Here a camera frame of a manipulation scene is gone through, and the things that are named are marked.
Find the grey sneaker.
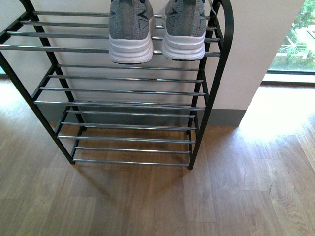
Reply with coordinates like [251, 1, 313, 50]
[108, 0, 155, 64]
[161, 0, 207, 61]

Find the black metal shoe rack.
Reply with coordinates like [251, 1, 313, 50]
[0, 0, 234, 169]

